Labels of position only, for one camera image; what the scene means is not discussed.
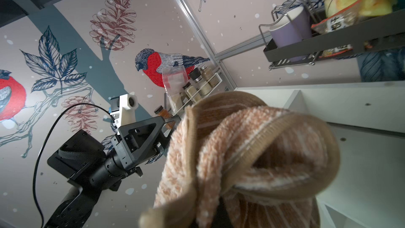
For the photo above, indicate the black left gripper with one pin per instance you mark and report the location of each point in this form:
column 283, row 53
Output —
column 141, row 142

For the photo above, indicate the pink striped fluffy cloth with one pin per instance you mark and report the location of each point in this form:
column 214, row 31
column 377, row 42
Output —
column 233, row 161

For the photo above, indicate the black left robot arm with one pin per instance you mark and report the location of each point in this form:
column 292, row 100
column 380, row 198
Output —
column 90, row 170

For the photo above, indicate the white wooden bookshelf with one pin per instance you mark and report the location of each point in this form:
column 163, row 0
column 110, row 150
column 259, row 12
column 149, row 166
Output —
column 368, row 120

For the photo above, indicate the orange spice jar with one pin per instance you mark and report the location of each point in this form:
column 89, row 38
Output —
column 160, row 111

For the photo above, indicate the black-lid spice jar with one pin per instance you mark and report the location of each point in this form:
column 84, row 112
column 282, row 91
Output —
column 203, row 86
column 192, row 92

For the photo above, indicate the clear plastic bag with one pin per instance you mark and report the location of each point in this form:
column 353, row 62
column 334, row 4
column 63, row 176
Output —
column 174, row 78

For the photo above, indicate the lilac mug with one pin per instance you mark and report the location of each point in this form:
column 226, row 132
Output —
column 293, row 27

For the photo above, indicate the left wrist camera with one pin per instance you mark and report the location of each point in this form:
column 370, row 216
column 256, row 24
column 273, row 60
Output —
column 122, row 109

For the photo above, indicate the white wire spice rack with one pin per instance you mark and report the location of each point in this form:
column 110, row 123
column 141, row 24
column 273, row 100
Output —
column 212, row 78

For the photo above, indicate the black wall basket shelf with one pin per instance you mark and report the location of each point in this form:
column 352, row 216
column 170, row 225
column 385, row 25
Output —
column 372, row 35

